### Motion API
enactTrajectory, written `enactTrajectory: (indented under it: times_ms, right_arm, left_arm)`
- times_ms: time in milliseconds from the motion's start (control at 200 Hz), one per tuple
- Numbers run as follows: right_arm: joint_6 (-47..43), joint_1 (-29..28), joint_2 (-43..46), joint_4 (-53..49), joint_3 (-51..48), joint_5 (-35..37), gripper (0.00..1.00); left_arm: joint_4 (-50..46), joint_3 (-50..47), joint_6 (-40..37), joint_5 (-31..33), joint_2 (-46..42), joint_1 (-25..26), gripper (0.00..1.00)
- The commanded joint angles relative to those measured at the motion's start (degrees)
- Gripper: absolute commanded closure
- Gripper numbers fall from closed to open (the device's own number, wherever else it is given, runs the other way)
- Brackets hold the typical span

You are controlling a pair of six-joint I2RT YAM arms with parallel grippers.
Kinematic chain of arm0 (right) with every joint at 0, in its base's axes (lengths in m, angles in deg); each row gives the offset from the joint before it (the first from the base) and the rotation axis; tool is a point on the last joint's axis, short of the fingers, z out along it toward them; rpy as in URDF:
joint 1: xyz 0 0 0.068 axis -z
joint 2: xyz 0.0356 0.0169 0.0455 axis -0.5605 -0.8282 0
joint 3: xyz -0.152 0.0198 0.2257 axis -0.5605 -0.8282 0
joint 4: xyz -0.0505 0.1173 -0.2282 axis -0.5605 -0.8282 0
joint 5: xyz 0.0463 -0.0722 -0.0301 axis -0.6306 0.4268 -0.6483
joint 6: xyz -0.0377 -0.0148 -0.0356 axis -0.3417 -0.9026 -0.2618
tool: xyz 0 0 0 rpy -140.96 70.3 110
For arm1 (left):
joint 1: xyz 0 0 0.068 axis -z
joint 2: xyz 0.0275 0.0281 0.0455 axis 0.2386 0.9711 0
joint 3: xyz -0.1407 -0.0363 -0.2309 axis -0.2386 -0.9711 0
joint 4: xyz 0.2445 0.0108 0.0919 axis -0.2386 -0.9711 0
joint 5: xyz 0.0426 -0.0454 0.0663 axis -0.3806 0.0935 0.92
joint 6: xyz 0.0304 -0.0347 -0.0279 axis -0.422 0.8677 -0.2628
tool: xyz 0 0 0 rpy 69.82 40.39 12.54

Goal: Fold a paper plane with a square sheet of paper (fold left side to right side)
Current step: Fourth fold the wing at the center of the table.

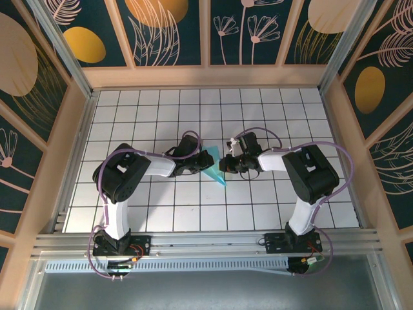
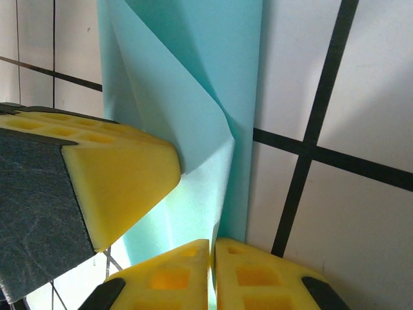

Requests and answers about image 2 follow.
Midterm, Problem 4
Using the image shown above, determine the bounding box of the light blue paper sheet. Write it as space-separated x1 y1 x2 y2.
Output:
96 0 270 310

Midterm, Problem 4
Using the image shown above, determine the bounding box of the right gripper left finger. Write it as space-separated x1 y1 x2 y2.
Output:
77 238 212 310

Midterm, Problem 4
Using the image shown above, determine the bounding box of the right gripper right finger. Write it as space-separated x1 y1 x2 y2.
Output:
214 237 351 310

